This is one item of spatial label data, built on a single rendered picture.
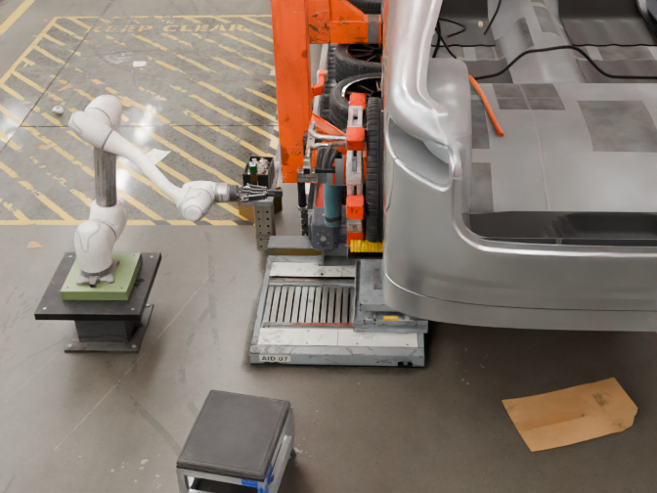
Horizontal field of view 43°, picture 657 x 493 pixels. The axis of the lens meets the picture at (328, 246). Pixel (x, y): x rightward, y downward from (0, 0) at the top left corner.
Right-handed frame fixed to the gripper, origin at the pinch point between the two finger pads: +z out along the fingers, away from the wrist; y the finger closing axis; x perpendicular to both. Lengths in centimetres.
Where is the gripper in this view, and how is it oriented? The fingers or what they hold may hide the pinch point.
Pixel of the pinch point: (275, 193)
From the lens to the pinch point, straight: 377.8
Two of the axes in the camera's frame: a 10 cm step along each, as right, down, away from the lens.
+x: -0.2, -8.2, -5.7
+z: 10.0, 0.1, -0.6
